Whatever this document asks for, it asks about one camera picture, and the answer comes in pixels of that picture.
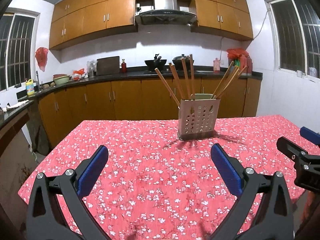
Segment red bag on counter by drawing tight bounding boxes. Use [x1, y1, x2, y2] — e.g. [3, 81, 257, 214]
[227, 48, 249, 60]

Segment right window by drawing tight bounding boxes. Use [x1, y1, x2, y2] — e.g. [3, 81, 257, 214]
[266, 0, 319, 79]

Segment sink faucet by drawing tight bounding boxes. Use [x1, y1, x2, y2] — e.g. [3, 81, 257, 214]
[36, 71, 42, 91]

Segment beige perforated utensil holder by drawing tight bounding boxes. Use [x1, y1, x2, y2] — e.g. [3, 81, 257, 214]
[177, 94, 220, 141]

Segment red plastic bag on wall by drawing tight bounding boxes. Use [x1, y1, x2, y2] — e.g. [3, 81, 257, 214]
[35, 47, 49, 72]

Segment green basin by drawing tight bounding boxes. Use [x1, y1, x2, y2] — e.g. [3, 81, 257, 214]
[53, 75, 70, 85]

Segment steel range hood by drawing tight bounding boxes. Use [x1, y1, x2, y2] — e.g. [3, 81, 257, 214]
[135, 0, 197, 27]

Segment orange red snack bag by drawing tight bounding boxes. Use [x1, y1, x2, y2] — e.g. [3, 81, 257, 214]
[71, 68, 88, 81]

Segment lidded black wok right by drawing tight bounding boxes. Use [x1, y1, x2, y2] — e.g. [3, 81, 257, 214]
[171, 54, 195, 71]

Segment red floral tablecloth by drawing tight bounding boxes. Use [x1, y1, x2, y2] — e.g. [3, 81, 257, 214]
[18, 115, 319, 239]

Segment upper wooden kitchen cabinets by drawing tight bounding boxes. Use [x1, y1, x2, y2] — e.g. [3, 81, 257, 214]
[49, 0, 253, 50]

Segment black countertop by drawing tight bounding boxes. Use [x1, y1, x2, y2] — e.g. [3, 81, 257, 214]
[1, 66, 263, 129]

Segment black wok left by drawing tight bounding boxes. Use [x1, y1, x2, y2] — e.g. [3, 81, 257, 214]
[144, 54, 167, 72]

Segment wooden kitchen cabinets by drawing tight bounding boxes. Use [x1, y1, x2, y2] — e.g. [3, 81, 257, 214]
[39, 77, 261, 148]
[49, 0, 253, 50]

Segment lower wooden kitchen cabinets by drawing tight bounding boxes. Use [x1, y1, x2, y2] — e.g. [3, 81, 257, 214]
[39, 77, 261, 148]

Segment left window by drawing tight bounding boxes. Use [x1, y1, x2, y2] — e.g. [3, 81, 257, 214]
[0, 13, 36, 91]

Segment dark cutting board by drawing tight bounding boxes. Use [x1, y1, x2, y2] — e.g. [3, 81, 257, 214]
[97, 56, 120, 76]

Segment red sauce bottle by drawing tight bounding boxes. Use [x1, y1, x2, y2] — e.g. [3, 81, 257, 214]
[121, 59, 127, 73]

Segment yellow detergent bottle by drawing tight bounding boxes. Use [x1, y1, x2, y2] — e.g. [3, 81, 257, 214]
[25, 79, 35, 96]

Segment red oil bottles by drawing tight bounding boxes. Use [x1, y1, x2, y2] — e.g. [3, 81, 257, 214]
[228, 55, 253, 76]

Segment window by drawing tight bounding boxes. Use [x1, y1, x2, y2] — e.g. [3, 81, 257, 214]
[0, 13, 36, 91]
[266, 0, 319, 79]

